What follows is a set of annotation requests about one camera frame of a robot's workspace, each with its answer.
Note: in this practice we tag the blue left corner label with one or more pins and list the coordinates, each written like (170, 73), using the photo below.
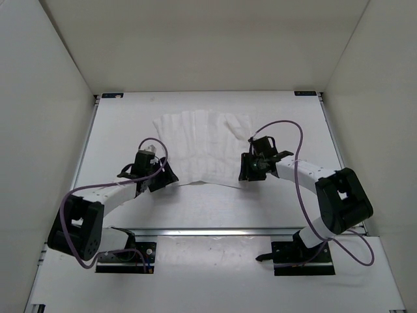
(112, 95)

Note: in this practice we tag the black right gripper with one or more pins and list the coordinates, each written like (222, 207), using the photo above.
(245, 173)

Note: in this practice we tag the blue corner label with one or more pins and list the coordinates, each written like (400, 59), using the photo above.
(305, 93)
(112, 95)

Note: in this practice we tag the white pleated skirt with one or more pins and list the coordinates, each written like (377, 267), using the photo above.
(205, 146)

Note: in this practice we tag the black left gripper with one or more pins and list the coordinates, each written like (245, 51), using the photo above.
(167, 177)

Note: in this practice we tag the blue right corner label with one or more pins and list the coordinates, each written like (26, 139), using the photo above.
(305, 93)

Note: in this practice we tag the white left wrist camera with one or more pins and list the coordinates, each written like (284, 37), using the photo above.
(150, 149)

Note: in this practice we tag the left aluminium side rail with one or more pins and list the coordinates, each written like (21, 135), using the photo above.
(78, 151)

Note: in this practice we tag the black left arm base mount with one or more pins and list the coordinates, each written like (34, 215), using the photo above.
(124, 253)

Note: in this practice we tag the right aluminium side rail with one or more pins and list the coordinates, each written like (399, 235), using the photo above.
(339, 146)

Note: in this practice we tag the aluminium table edge rail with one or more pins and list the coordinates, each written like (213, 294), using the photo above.
(213, 232)

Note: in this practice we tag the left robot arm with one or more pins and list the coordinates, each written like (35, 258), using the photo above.
(78, 228)

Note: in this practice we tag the aluminium side rail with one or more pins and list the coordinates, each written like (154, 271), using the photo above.
(339, 146)
(78, 151)

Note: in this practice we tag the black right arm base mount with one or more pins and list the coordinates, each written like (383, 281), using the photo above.
(293, 258)

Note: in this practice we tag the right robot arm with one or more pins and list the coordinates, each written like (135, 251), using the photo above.
(306, 175)

